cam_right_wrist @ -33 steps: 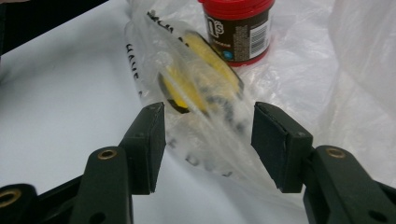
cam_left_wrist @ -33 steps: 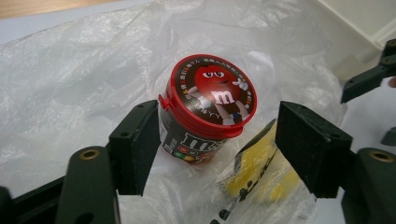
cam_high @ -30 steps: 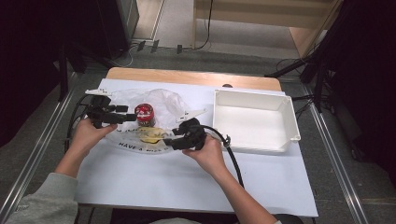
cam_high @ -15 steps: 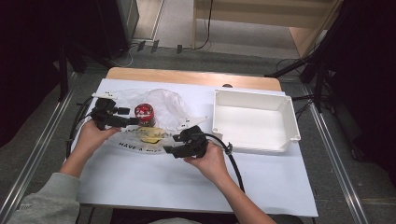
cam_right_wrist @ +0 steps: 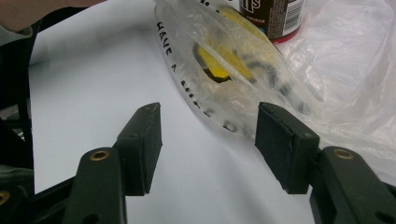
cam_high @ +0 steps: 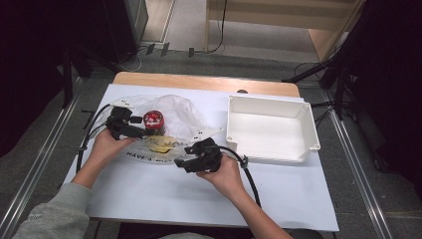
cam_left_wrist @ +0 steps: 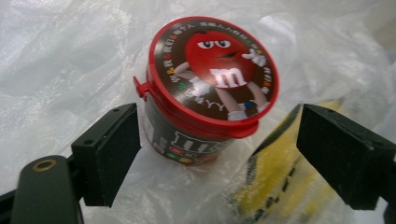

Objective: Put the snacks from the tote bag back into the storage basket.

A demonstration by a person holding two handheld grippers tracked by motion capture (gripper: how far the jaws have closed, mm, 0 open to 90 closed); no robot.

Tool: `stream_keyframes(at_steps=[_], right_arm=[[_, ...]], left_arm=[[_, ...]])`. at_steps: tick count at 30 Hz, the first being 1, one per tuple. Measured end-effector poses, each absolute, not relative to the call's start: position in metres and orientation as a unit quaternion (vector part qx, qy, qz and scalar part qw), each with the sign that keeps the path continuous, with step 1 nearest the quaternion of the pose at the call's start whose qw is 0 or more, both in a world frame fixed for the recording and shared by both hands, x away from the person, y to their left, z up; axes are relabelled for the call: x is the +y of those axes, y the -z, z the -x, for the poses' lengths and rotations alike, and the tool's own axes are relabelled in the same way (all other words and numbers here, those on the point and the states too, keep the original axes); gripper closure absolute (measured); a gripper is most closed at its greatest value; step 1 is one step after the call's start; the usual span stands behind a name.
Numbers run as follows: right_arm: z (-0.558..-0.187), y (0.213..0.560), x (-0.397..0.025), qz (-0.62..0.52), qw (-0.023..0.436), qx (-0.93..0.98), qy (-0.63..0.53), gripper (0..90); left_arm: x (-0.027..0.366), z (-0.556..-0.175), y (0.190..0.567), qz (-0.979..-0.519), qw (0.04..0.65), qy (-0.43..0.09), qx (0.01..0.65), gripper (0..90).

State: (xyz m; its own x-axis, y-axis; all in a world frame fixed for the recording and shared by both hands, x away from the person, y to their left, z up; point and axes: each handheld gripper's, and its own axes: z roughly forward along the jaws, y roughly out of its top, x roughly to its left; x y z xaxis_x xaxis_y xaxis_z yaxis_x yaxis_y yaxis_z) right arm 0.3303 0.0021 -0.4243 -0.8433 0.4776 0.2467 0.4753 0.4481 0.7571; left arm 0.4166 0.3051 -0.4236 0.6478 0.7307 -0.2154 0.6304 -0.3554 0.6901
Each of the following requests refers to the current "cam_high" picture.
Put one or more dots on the metal floor rail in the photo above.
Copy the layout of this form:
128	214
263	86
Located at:
356	159
36	156

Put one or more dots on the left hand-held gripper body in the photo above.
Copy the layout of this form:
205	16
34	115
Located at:
119	122

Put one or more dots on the wooden table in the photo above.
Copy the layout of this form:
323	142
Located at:
205	82

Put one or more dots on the black metal stand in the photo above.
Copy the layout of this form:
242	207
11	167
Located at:
335	76

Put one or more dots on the white plastic bin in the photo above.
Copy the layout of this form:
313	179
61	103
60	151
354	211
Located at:
272	132

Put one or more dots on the light wooden shelf unit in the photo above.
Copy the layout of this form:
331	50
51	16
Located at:
265	16

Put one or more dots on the dark cabinet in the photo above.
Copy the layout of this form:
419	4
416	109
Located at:
127	26

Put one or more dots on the person's left hand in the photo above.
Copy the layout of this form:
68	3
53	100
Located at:
104	147

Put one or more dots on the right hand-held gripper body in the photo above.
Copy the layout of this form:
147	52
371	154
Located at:
207	156

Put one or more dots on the black curtain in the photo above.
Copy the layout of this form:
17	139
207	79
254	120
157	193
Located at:
30	66
391	83

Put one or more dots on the red-lidded jar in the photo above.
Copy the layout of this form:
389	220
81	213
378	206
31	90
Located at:
154	120

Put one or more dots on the clear plastic bag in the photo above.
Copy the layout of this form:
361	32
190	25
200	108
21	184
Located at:
182	113

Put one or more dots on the white table cover sheet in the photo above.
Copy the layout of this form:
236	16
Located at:
166	192

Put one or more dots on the person's right hand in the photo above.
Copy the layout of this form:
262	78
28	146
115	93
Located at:
229	176

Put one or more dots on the grey sweatshirt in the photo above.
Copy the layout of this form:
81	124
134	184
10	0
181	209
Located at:
56	212

